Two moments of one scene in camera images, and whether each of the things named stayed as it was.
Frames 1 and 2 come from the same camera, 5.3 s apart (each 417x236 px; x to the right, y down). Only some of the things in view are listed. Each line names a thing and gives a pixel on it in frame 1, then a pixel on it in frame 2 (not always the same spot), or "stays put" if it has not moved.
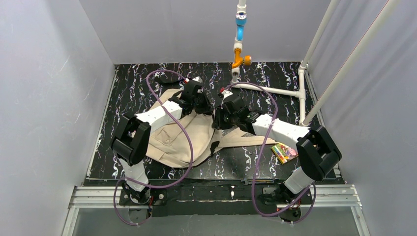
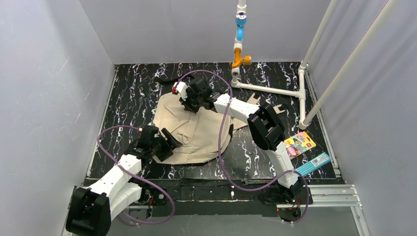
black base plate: [213, 197] stays put
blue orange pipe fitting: [240, 19] stays put
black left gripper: [202, 104] → [165, 144]
